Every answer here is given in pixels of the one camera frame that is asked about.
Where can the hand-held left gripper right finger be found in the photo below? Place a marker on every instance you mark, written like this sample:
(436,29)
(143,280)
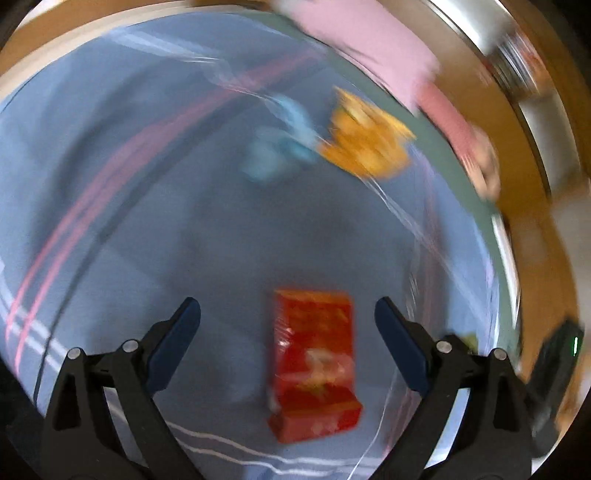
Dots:
(402,344)

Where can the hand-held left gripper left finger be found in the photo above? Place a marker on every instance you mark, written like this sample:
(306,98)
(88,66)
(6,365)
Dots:
(178,344)

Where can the red cardboard box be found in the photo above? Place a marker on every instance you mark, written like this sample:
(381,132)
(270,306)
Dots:
(314,364)

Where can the blue striped blanket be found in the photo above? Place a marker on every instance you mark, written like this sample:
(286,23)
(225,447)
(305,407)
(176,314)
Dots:
(184,221)

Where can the green bed sheet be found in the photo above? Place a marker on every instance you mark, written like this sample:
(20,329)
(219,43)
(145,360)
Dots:
(434,152)

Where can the orange snack bag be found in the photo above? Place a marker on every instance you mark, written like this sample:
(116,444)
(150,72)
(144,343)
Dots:
(367,138)

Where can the doll with striped legs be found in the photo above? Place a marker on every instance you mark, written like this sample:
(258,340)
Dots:
(466,138)

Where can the light blue face mask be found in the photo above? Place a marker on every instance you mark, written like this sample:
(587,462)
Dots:
(295,124)

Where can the pink pillow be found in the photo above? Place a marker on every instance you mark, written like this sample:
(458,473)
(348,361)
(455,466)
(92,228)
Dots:
(364,41)

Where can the white bed rail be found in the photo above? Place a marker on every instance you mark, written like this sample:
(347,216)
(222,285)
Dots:
(505,272)

